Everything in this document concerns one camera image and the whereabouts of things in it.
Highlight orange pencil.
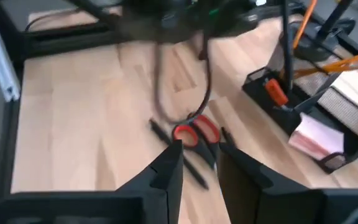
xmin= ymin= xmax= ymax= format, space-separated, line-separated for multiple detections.
xmin=291 ymin=0 xmax=319 ymax=50
xmin=293 ymin=49 xmax=358 ymax=79

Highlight red-handled scissors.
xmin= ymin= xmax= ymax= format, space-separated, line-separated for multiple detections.
xmin=171 ymin=113 xmax=223 ymax=171

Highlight pink sticky note pad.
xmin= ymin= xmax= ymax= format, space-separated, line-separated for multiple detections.
xmin=287 ymin=111 xmax=345 ymax=162

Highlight small orange box cutter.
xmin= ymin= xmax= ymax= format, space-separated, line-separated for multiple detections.
xmin=264 ymin=77 xmax=290 ymax=109

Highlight black desk lamp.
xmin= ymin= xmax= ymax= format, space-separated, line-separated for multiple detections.
xmin=292 ymin=0 xmax=358 ymax=62

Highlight black mesh desk organizer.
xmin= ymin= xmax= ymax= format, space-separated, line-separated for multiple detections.
xmin=242 ymin=66 xmax=358 ymax=175

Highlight black pen with white print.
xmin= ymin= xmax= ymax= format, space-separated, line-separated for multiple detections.
xmin=149 ymin=119 xmax=210 ymax=190

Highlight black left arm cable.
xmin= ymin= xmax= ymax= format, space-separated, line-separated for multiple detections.
xmin=152 ymin=34 xmax=213 ymax=125

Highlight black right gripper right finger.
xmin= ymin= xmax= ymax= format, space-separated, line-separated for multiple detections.
xmin=218 ymin=142 xmax=358 ymax=224

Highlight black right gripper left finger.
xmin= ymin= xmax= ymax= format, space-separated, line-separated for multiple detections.
xmin=0 ymin=139 xmax=185 ymax=224

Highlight silver aluminium rail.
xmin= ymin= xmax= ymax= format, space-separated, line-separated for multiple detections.
xmin=0 ymin=7 xmax=21 ymax=103

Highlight plain black pen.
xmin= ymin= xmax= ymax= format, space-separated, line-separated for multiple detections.
xmin=220 ymin=126 xmax=237 ymax=147
xmin=279 ymin=0 xmax=295 ymax=94

